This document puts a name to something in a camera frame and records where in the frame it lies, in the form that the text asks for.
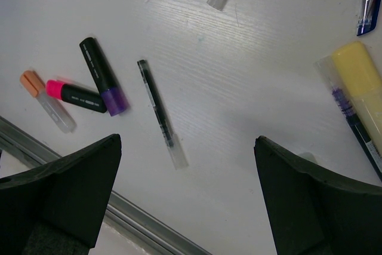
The orange cap clear marker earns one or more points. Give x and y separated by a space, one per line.
36 88

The aluminium table rail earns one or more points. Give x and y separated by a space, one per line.
131 221

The pink cap black highlighter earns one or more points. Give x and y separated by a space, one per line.
75 95

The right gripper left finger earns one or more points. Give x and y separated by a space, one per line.
59 207

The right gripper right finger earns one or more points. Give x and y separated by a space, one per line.
313 210

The black ink clear pen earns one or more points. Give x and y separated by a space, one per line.
171 139

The purple cap black highlighter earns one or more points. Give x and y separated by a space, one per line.
103 77

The yellow pastel highlighter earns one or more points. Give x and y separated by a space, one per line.
363 84

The red blue clip pen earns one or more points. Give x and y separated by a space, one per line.
367 16

